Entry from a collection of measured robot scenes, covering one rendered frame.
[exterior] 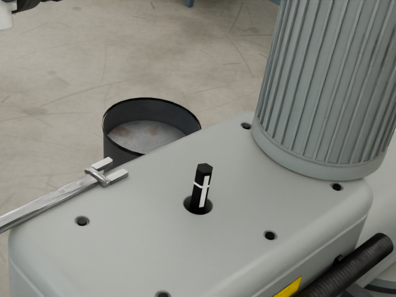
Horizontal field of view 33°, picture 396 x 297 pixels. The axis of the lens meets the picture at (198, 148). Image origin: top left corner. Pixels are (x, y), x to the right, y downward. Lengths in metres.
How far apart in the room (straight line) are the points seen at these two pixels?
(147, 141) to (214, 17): 2.64
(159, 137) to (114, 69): 1.58
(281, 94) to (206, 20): 4.81
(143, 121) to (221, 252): 2.66
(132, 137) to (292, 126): 2.43
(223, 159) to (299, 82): 0.15
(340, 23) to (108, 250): 0.38
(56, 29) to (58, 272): 4.59
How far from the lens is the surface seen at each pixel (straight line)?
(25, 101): 4.44
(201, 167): 0.81
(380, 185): 1.20
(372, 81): 0.87
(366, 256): 0.98
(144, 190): 0.86
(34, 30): 5.27
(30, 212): 0.81
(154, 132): 3.35
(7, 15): 1.18
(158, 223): 0.82
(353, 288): 1.17
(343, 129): 0.90
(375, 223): 1.14
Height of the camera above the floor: 2.45
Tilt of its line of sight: 36 degrees down
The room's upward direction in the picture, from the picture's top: 10 degrees clockwise
